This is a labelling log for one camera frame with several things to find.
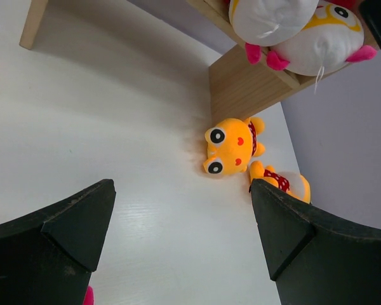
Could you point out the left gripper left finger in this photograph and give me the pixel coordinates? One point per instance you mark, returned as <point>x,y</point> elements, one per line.
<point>48,256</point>

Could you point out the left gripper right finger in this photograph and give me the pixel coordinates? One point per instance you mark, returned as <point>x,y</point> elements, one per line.
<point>313,256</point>

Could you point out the white pink plush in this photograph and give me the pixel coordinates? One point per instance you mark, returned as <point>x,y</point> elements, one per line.
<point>89,298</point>
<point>264,23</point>
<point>333,38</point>

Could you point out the wooden shelf unit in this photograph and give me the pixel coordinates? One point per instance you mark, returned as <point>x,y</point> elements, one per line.
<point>237,89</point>

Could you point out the orange plush far right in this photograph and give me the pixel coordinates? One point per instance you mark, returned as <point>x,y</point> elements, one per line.
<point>292,183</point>

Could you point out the orange plush facing up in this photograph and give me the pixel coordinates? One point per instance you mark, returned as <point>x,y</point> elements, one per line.
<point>231,144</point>

